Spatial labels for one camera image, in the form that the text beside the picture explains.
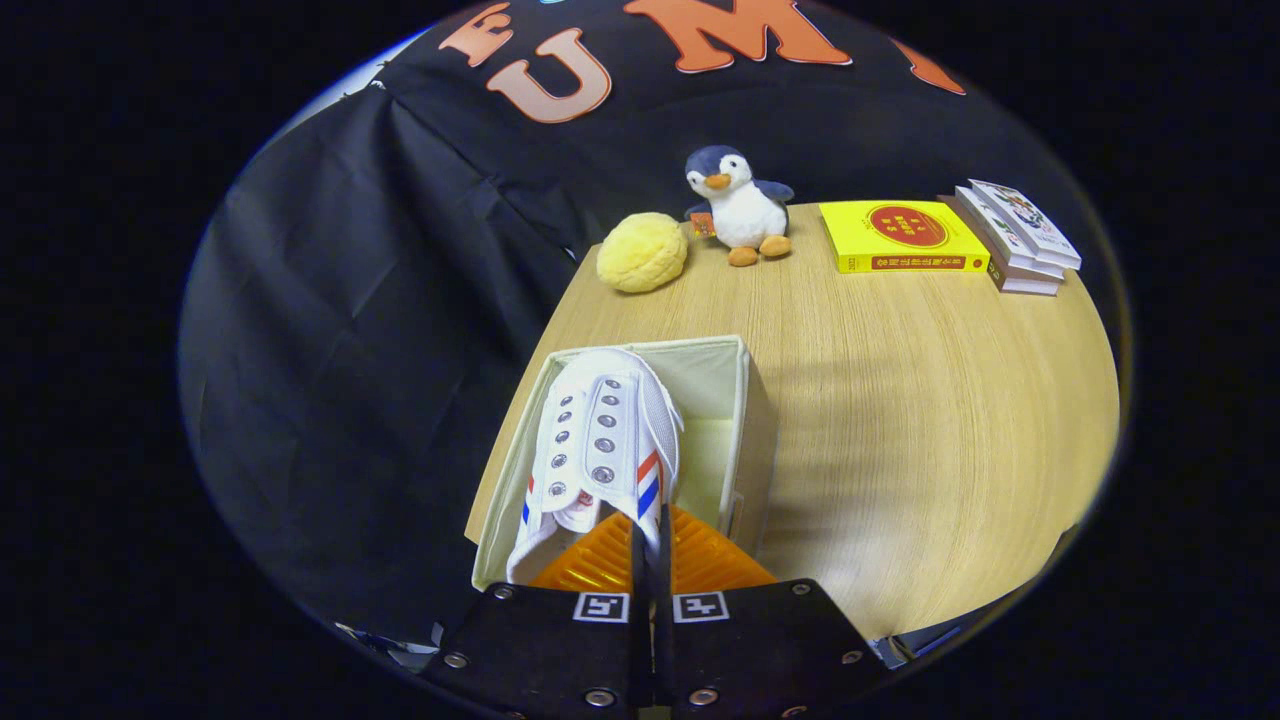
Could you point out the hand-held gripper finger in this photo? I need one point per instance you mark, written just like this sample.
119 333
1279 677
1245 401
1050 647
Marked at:
638 570
662 570

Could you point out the beige fabric storage box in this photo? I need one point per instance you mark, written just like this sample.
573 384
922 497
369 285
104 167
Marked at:
715 440

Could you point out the white shoe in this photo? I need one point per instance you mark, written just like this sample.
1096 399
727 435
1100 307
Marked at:
620 420

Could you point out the yellow round plush toy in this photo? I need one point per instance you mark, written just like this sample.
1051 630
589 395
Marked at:
642 252

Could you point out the penguin plush toy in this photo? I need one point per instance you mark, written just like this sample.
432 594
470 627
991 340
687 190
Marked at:
745 215

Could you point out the yellow book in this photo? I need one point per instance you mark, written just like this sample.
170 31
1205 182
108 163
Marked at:
900 230

